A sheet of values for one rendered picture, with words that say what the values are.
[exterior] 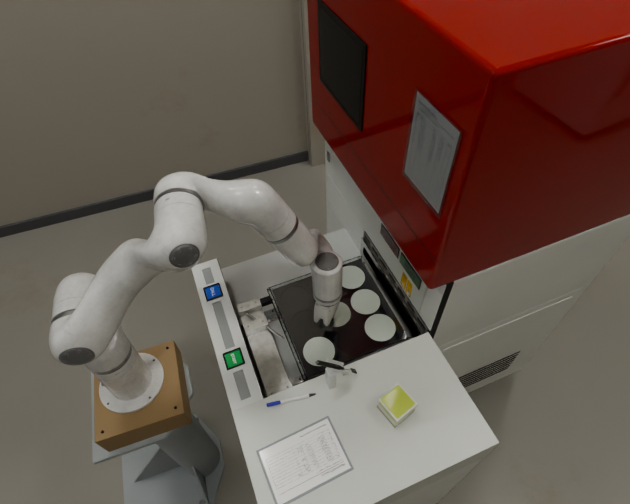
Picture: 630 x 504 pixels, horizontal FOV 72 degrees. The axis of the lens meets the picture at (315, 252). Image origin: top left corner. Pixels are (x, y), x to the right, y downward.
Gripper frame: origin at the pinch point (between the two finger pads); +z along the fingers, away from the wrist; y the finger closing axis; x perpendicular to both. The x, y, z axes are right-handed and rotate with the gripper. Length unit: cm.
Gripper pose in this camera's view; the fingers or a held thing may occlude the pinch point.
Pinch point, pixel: (328, 321)
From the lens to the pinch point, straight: 140.9
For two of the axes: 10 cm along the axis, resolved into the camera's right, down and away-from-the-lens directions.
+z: 0.4, 6.3, 7.8
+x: 9.1, 3.1, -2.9
